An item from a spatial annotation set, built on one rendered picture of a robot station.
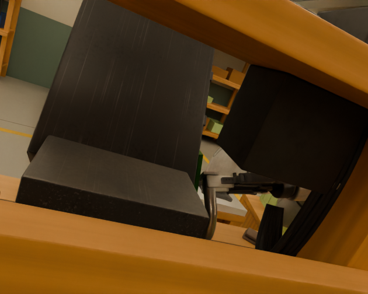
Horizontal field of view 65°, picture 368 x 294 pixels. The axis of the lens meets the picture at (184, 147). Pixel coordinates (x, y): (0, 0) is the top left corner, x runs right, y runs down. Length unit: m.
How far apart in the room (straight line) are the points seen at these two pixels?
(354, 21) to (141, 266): 0.41
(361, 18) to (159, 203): 0.39
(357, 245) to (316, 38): 0.34
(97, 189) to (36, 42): 5.83
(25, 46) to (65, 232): 6.01
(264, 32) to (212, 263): 0.24
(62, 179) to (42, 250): 0.18
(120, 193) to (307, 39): 0.33
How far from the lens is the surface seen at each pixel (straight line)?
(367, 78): 0.34
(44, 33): 6.20
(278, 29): 0.27
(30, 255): 0.31
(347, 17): 0.50
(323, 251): 0.57
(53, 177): 0.47
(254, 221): 1.86
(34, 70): 6.30
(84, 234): 0.31
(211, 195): 0.72
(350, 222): 0.54
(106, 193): 0.46
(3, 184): 1.09
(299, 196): 0.82
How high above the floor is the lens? 1.46
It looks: 16 degrees down
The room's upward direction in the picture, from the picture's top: 22 degrees clockwise
